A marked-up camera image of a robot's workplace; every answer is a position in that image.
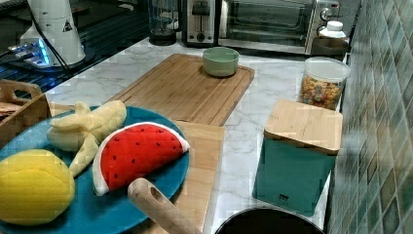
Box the clear cereal jar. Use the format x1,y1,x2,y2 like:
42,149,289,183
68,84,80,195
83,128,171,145
298,57,351,110

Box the plush yellow lemon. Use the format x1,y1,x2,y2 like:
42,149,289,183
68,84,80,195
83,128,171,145
0,149,75,226

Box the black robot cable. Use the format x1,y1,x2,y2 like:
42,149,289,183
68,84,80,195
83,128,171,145
27,6,71,71

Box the plush peeled banana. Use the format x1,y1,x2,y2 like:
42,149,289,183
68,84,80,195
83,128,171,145
47,100,127,177

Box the black coffee grinder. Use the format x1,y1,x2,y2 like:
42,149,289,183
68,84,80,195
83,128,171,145
147,0,181,47

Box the wooden spoon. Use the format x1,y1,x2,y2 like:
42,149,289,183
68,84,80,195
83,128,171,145
128,177,202,234

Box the white capped bottle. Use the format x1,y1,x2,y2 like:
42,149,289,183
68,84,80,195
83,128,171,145
311,20,348,57

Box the wooden tea box tray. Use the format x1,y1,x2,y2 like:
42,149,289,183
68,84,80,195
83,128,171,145
0,79,51,147

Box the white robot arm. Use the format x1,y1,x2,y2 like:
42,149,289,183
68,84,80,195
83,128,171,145
20,0,86,68

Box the large wooden cutting board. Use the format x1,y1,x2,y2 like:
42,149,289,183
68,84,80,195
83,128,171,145
114,54,254,126

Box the green ceramic bowl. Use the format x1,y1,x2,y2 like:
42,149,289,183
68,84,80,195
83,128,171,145
203,47,240,77

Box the black silver toaster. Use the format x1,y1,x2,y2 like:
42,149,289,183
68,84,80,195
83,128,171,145
182,0,217,48

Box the black pot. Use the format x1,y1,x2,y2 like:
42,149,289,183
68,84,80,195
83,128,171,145
215,208,324,234

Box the plush watermelon slice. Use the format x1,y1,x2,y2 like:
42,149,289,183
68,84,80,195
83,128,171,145
92,122,190,196

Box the small wooden board under plate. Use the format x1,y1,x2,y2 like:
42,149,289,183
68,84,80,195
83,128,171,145
48,102,226,234

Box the teal canister with wooden lid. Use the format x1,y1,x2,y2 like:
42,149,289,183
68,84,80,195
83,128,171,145
252,99,343,216

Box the silver toaster oven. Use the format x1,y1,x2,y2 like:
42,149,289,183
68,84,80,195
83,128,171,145
218,0,340,55

